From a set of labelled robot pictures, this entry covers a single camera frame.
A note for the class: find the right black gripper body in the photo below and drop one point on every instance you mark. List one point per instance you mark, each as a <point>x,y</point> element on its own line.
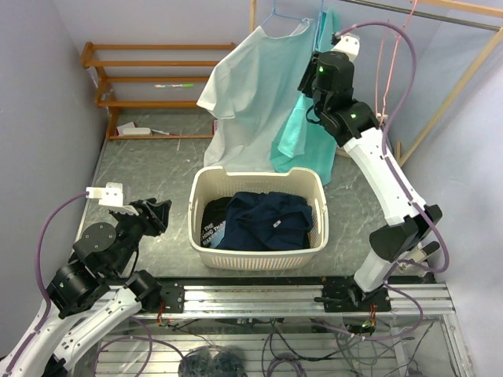
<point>307,83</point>

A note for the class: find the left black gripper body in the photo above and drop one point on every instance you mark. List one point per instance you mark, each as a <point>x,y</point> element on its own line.
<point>150,224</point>

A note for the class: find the teal t shirt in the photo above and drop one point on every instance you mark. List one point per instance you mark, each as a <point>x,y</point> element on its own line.
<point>299,142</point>

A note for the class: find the navy blue t shirt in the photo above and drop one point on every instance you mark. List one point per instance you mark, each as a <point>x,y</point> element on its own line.
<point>273,221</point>

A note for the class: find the blue hanger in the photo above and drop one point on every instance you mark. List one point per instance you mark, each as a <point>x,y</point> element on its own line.
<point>274,13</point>
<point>321,26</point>

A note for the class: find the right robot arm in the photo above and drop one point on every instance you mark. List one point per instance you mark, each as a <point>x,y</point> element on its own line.
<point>328,81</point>

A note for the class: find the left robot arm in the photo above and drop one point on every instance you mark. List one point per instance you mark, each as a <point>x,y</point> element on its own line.
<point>71,320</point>

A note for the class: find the white t shirt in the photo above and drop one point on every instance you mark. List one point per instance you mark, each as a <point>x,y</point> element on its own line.
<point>251,93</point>

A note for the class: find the black printed t shirt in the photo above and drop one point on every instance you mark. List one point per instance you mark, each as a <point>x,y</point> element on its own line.
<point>213,222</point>

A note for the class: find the blue hanger under white shirt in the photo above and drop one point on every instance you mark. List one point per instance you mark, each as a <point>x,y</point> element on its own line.
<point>274,13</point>

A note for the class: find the cream plastic laundry basket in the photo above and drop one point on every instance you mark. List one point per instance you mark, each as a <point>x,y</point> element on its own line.
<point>215,182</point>

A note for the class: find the red white pen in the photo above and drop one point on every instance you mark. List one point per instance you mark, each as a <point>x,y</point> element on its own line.
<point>160,132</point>

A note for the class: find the white box on rack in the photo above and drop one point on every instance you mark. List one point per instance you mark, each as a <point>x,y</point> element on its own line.
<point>130,129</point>

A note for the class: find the green white marker pen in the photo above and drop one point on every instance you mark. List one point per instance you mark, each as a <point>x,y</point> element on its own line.
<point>178,85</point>

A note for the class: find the wooden shoe rack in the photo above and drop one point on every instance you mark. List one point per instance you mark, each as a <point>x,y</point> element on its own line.
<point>127,73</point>

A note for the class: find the metal hanging rod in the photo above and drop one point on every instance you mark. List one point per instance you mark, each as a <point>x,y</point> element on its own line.
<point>428,16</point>

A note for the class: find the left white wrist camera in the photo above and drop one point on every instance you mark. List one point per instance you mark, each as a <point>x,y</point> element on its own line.
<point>114,197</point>

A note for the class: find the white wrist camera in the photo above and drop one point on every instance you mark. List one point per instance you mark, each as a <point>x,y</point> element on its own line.
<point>348,44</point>
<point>114,197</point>

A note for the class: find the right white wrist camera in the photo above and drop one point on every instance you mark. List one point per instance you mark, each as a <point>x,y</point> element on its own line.
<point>348,44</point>

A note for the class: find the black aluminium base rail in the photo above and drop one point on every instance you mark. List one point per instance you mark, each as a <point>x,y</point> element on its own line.
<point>266,295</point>

